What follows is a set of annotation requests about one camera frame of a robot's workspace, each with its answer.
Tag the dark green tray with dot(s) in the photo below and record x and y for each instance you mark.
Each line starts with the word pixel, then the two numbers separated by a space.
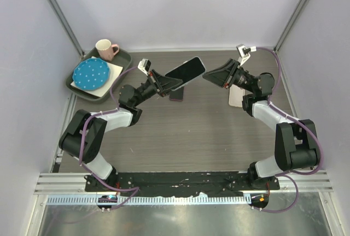
pixel 121 62

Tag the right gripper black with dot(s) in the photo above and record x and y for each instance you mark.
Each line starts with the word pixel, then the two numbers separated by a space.
pixel 223 75

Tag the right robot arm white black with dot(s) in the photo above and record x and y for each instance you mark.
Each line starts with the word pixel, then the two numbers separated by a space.
pixel 296 143

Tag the purple smartphone black screen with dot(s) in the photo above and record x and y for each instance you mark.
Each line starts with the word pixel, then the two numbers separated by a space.
pixel 177 95

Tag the aluminium frame rail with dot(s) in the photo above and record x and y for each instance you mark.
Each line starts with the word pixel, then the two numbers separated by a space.
pixel 74 183

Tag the slotted cable duct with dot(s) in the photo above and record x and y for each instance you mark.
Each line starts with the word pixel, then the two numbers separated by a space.
pixel 99 199

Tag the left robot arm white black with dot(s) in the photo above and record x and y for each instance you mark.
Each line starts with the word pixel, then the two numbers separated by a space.
pixel 83 136

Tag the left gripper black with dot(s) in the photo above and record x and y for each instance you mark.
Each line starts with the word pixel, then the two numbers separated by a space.
pixel 163 84

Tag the pink mug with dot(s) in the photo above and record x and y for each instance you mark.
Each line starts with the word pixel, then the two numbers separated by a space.
pixel 106 49

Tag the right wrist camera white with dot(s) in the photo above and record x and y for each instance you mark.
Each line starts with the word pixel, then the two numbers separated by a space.
pixel 244 53

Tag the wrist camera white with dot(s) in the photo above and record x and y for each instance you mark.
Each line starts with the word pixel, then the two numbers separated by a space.
pixel 144 66
pixel 244 53

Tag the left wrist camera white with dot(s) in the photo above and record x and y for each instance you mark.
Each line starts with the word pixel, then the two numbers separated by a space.
pixel 144 66

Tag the blue dotted plate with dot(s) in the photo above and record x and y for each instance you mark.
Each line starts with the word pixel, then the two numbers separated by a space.
pixel 91 74

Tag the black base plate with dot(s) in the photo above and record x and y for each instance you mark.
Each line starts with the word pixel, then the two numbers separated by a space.
pixel 186 184

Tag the clear phone case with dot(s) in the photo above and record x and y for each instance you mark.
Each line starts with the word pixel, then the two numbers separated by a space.
pixel 203 66

